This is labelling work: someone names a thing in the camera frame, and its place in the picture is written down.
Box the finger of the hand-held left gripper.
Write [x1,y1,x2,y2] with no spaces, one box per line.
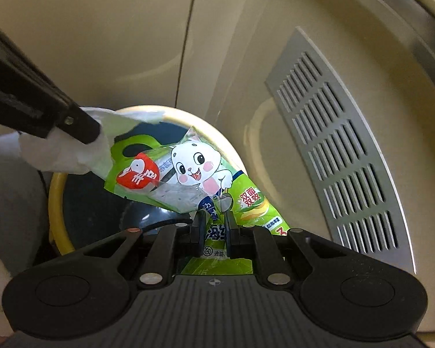
[0,16,103,145]

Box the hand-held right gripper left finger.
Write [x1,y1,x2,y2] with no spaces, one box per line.
[80,212,207,290]

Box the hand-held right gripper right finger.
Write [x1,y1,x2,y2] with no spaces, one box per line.
[225,212,349,290]

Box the white paper tissue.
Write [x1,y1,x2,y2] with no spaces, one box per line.
[19,107,165,175]

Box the green cartoon cat packaging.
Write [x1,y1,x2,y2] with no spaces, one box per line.
[104,125,289,276]

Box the cream round trash bin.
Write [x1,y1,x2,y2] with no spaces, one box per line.
[49,105,252,258]

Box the beige plain cabinet door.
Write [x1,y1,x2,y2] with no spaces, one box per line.
[0,0,198,142]

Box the grey metal vent grille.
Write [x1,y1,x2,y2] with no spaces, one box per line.
[264,26,417,275]

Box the beige vented cabinet door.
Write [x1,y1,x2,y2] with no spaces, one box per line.
[174,0,435,348]

